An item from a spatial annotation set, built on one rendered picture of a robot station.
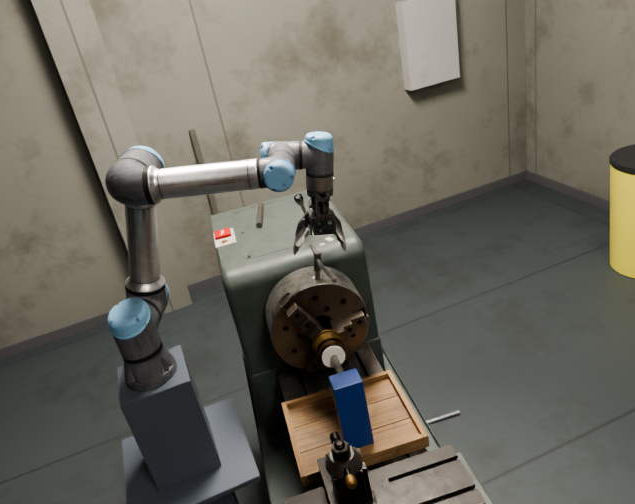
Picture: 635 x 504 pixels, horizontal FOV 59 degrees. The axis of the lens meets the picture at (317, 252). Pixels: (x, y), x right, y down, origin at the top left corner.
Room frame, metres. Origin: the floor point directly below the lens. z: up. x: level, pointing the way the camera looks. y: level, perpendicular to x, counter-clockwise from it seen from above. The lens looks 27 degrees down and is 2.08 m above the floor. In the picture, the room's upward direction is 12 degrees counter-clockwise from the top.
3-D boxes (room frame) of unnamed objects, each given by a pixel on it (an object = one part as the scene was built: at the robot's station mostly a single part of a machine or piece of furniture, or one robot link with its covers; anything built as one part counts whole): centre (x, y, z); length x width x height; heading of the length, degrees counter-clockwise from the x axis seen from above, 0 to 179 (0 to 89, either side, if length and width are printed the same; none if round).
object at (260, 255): (1.88, 0.12, 1.06); 0.59 x 0.48 x 0.39; 8
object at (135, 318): (1.36, 0.55, 1.27); 0.13 x 0.12 x 0.14; 175
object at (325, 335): (1.33, 0.02, 1.08); 0.09 x 0.09 x 0.09; 8
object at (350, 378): (1.14, 0.00, 1.00); 0.08 x 0.06 x 0.23; 98
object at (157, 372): (1.35, 0.55, 1.15); 0.15 x 0.15 x 0.10
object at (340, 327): (1.42, -0.06, 1.09); 0.12 x 0.11 x 0.05; 98
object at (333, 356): (1.23, 0.01, 1.08); 0.13 x 0.07 x 0.07; 8
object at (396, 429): (1.21, 0.00, 0.89); 0.36 x 0.30 x 0.04; 98
